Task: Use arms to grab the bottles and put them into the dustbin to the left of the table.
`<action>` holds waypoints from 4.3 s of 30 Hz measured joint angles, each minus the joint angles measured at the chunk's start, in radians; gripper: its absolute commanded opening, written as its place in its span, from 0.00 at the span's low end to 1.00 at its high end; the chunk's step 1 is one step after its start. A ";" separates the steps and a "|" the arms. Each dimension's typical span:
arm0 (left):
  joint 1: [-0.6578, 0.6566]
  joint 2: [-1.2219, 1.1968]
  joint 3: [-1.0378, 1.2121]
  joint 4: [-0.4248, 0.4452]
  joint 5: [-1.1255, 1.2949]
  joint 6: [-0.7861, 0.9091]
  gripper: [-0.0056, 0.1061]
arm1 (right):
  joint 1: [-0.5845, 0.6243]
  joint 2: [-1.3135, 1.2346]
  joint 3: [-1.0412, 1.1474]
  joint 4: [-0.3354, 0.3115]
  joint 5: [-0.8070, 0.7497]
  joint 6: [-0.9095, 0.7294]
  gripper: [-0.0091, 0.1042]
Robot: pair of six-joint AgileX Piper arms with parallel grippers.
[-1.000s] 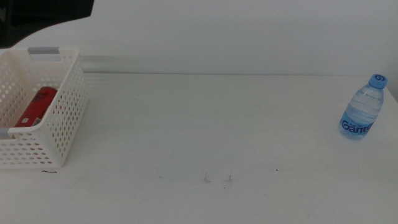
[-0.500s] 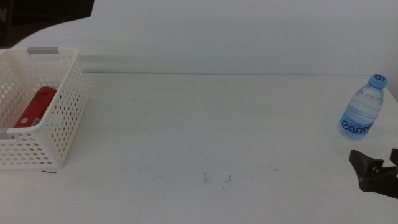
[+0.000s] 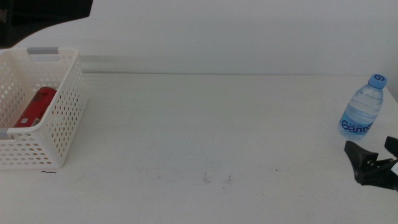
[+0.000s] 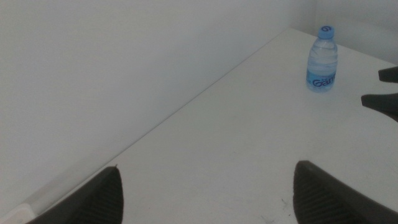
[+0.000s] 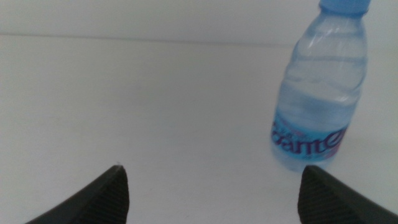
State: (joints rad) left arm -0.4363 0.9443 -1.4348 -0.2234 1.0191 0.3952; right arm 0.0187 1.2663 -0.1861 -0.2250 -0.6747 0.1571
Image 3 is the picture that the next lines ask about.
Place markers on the clear water bottle blue cap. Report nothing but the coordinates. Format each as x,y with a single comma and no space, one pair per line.
362,112

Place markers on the white perforated plastic basket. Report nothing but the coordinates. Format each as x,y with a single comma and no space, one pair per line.
66,102

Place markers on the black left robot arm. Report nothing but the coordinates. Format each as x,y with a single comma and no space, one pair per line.
37,15

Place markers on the red cola can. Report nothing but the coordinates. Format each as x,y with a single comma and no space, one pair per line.
37,105

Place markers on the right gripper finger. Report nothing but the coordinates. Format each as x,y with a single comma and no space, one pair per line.
393,146
360,154

